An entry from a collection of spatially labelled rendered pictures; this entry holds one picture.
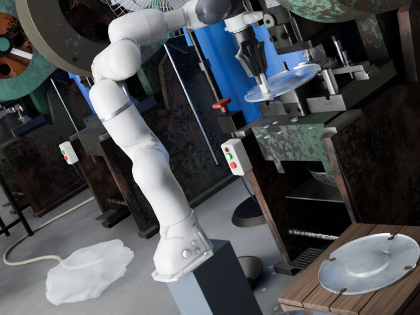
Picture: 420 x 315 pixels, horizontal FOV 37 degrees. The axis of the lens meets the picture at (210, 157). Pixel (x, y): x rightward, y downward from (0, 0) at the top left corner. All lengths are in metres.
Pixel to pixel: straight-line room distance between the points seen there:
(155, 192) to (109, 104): 0.30
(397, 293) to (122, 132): 0.89
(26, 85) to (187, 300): 3.23
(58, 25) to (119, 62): 1.49
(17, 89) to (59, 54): 1.76
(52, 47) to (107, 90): 1.42
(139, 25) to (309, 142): 0.73
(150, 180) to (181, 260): 0.29
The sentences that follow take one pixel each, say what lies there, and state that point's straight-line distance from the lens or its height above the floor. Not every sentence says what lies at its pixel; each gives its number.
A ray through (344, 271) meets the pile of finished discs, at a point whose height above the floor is 0.35.
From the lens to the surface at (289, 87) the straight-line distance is 2.17.
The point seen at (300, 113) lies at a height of 0.66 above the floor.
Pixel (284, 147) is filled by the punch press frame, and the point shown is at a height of 0.56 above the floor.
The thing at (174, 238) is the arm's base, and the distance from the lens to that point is 1.97.
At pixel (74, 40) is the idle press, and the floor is 1.18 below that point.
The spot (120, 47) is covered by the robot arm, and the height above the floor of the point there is 1.15.
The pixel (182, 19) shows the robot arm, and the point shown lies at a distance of 2.16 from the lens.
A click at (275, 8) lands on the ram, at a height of 1.03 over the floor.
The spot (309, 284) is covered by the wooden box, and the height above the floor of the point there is 0.35.
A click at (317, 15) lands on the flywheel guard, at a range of 1.95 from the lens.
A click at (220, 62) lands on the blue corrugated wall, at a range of 4.71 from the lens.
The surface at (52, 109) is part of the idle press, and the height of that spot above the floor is 0.71.
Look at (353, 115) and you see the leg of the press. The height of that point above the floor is 0.64.
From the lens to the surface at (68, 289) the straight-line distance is 3.21.
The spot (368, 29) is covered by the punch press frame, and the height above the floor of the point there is 0.83.
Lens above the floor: 1.26
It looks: 16 degrees down
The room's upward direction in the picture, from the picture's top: 24 degrees counter-clockwise
